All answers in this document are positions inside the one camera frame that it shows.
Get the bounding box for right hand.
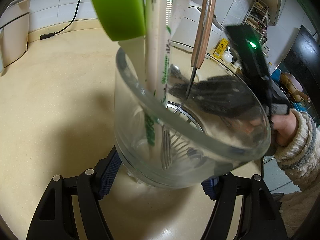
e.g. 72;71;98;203
271;109;298;147

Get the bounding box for metal wire rack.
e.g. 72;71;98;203
243;0;270;46

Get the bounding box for small white teapot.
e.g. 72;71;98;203
221;51;233;63

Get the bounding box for white rice cooker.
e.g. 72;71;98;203
172;2;223;53

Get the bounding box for wooden handled fork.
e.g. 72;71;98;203
161;0;216;170

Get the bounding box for yellow box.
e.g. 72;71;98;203
213;38;229;59

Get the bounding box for knitted sweater right forearm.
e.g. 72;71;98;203
274;109;319;237

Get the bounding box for disposable chopsticks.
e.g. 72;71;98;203
145;0;176;153

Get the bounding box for black power cable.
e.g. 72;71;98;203
39;0;90;41

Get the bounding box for clear glass tumbler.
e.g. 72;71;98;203
114;47;271;189

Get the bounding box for beige electric cooker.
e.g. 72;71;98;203
1;0;31;70

